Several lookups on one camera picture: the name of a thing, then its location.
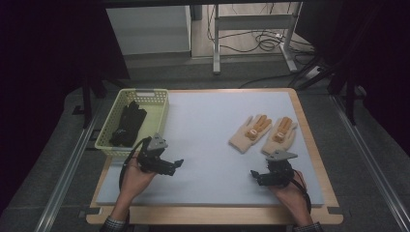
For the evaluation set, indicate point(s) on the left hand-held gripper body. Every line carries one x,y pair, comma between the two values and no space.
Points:
151,158

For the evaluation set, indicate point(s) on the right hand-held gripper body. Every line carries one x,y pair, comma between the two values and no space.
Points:
278,170

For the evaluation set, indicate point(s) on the black glove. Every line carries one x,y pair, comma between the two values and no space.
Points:
133,114
122,135

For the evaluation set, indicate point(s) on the pale yellow plastic basket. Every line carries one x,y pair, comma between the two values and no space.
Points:
158,116

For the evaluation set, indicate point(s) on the person's right hand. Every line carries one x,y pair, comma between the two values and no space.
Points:
293,196

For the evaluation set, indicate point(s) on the person's left hand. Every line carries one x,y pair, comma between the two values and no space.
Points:
133,182

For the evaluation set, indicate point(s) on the beige glove with orange fingers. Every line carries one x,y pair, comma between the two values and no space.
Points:
278,137
249,133

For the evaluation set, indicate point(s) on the white foam mat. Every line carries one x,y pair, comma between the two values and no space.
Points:
206,129

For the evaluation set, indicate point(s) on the black metal stand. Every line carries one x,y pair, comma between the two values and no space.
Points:
87,100

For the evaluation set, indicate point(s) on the black tripod stand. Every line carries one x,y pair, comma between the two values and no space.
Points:
348,93

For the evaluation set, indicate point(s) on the white power strip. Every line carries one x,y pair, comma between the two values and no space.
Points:
313,72

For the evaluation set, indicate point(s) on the white cabinet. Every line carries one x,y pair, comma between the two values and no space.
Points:
148,29

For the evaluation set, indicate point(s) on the dark curtain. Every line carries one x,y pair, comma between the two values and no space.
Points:
383,64
42,64

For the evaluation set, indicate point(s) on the aluminium rail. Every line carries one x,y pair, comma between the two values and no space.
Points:
64,180
370,161

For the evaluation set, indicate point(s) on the white metal desk frame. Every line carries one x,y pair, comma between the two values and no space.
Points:
254,22

